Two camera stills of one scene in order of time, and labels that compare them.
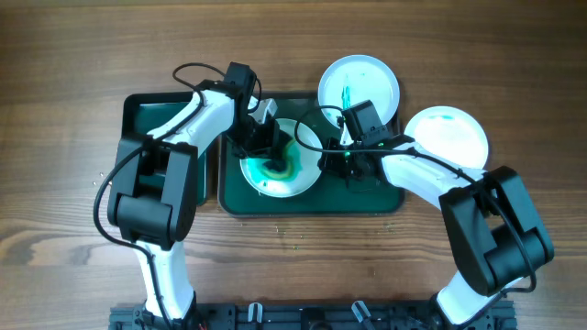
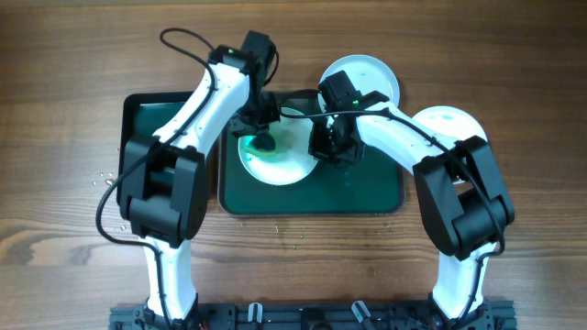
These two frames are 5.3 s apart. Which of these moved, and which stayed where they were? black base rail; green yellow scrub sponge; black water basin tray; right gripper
Moved: right gripper; green yellow scrub sponge
Stayed: black base rail; black water basin tray
